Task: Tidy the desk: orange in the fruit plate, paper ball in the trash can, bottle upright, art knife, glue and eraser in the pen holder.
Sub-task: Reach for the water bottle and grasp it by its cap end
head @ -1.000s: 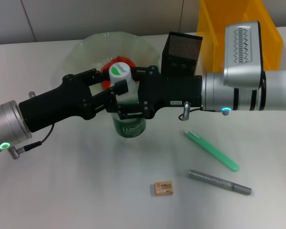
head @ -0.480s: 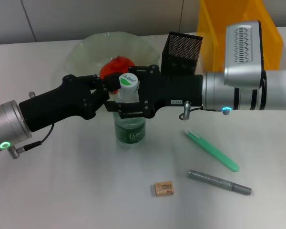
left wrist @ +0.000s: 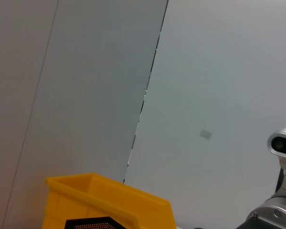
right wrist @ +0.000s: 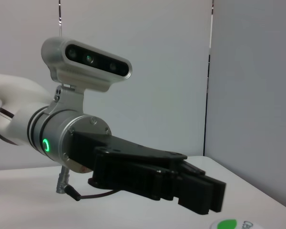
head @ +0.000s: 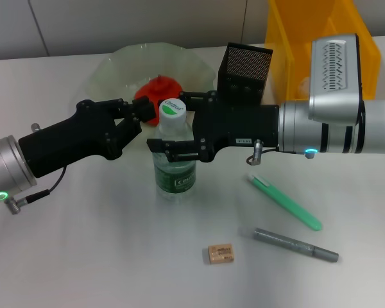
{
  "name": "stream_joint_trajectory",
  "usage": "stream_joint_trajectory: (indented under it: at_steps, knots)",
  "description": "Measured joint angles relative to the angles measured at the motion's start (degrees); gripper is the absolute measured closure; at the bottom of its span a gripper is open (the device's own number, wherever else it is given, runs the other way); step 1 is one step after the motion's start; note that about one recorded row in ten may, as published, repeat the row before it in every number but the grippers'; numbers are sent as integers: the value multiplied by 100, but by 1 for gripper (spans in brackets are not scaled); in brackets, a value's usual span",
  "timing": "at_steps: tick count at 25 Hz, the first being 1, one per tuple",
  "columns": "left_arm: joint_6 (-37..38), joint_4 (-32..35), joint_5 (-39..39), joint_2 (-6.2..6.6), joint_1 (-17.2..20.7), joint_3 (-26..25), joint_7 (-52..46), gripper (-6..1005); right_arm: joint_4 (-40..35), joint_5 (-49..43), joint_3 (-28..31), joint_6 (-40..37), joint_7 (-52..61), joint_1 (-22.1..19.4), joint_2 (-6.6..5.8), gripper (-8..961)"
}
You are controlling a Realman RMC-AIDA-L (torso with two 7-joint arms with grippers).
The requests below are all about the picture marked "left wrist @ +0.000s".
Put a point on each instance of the black mesh pen holder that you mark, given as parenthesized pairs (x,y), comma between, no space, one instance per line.
(90,224)

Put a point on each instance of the yellow plastic bin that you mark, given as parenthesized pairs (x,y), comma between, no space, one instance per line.
(97,198)

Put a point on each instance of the right wrist camera unit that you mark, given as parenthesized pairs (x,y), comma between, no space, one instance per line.
(281,143)

